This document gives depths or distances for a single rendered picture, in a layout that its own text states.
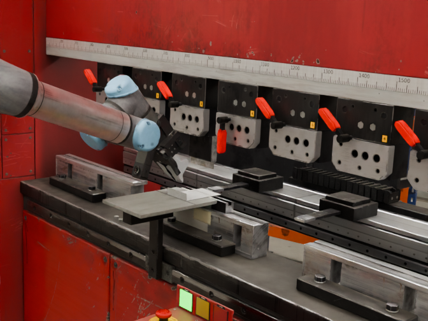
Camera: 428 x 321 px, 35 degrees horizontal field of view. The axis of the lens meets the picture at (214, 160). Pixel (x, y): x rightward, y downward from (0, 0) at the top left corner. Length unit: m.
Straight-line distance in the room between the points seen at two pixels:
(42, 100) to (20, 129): 1.18
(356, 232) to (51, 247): 1.10
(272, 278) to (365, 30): 0.64
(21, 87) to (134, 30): 0.81
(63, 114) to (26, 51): 1.14
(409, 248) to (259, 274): 0.40
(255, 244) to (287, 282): 0.18
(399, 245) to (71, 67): 1.43
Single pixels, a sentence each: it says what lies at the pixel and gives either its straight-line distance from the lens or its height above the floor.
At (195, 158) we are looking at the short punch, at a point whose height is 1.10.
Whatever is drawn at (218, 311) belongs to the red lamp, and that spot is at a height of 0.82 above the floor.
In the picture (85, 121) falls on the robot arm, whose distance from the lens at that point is 1.51.
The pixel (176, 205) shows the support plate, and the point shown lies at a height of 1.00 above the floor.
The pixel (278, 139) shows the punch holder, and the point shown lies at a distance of 1.70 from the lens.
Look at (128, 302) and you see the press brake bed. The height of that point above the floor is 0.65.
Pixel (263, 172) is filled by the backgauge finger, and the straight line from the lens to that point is 2.15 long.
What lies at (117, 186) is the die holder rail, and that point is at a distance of 2.31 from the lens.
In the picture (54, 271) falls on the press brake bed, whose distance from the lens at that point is 2.52.
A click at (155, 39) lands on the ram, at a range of 2.07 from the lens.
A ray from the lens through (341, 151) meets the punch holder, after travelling 1.58.
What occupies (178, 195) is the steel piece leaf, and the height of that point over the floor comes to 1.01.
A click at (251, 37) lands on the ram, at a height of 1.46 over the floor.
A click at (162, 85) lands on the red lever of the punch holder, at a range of 1.98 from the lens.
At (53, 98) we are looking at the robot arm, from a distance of 1.46.
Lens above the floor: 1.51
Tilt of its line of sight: 12 degrees down
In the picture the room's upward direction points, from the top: 3 degrees clockwise
